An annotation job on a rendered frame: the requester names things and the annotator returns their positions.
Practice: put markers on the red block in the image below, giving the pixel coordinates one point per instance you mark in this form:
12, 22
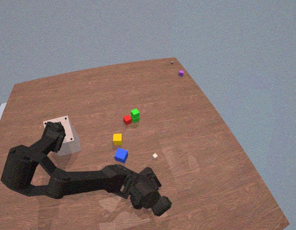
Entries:
127, 119

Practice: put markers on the yellow block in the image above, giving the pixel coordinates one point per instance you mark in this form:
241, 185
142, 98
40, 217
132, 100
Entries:
117, 139

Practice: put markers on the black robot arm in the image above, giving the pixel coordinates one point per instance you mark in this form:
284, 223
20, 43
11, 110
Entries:
22, 161

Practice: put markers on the blue block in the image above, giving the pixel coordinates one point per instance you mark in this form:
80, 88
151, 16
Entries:
121, 155

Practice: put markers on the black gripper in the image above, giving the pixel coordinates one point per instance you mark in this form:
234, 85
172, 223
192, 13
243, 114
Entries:
163, 203

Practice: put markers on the green block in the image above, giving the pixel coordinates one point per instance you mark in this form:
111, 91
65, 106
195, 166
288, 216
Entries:
135, 113
135, 120

